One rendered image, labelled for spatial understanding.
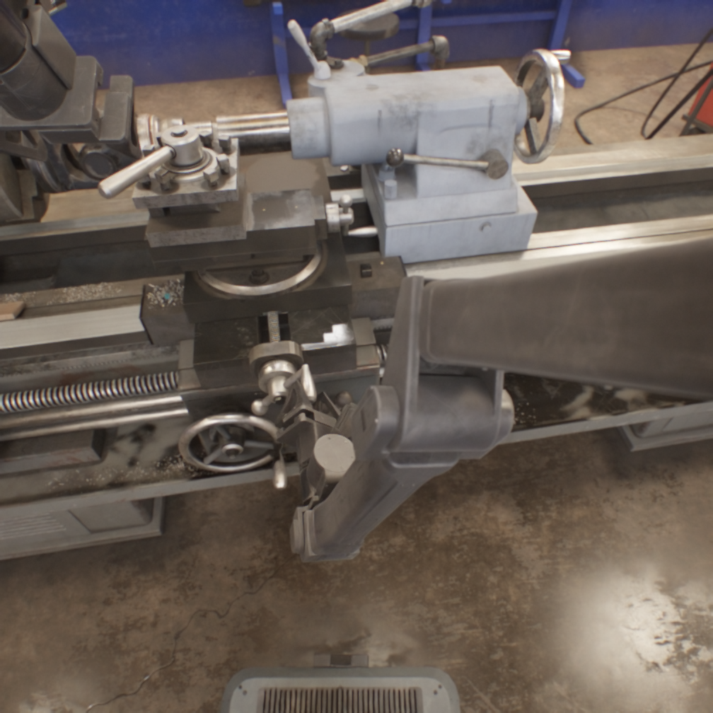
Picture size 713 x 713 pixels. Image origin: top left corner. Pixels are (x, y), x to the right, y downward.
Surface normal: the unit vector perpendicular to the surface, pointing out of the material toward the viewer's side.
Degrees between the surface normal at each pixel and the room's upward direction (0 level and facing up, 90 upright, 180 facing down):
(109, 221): 48
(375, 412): 75
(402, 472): 99
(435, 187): 66
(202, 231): 90
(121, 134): 30
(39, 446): 0
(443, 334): 70
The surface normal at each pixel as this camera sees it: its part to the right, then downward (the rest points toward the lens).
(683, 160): 0.11, 0.14
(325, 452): 0.24, -0.65
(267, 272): -0.01, -0.64
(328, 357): 0.16, 0.76
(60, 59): 1.00, -0.01
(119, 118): 0.00, -0.17
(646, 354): -0.96, 0.01
